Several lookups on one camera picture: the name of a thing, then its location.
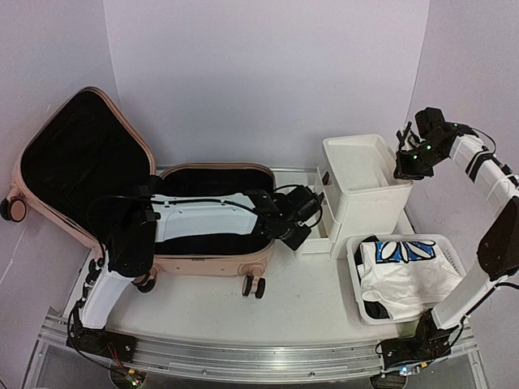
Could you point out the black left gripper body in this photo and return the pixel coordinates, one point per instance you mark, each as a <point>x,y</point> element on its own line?
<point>289,236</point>

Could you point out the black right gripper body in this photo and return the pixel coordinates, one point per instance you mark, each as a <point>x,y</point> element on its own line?
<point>419,166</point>

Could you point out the white three-drawer storage cabinet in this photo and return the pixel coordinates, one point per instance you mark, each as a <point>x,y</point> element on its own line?
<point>361,195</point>

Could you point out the white perforated plastic basket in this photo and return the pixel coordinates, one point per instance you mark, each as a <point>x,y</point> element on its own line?
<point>353,243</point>

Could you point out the white garment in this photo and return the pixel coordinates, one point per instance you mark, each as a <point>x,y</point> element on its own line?
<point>405,277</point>

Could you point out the dark denim jeans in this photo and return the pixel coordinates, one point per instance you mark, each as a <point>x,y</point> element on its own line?
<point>374,309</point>

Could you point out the pink hard-shell suitcase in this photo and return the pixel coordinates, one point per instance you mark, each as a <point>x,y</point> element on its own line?
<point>88,150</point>

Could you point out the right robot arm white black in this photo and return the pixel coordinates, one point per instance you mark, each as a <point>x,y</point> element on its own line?
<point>496,254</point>

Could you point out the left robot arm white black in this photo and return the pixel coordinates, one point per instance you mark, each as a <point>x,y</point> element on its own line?
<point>227,235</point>

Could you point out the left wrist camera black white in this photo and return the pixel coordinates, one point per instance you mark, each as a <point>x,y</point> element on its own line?
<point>298,203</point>

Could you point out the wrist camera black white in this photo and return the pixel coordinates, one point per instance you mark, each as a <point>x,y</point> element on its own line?
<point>428,123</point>
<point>298,203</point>

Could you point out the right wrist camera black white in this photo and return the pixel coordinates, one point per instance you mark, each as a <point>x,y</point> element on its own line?
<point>428,123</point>

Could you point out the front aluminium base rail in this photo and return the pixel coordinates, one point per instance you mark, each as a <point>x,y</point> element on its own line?
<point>235,363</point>

